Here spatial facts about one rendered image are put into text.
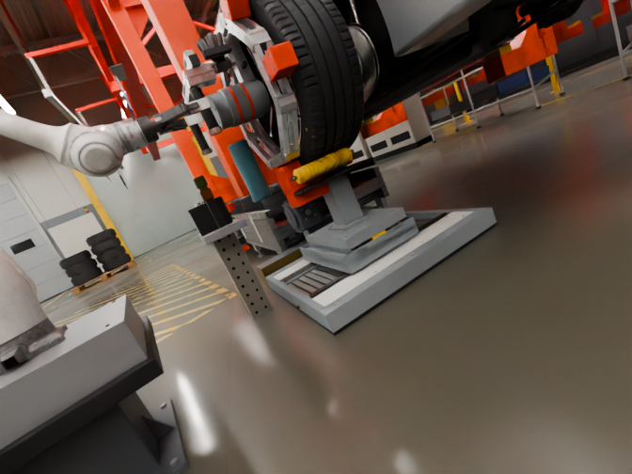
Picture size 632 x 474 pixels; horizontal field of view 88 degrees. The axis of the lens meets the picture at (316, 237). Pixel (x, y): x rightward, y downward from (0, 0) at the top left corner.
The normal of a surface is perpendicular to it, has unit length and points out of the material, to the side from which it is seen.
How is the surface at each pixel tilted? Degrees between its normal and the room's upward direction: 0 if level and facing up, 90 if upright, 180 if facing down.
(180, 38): 90
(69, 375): 90
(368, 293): 90
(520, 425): 0
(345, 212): 90
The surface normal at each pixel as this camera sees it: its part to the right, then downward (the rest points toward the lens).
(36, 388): 0.49, -0.02
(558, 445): -0.40, -0.89
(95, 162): 0.62, 0.36
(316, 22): 0.28, -0.18
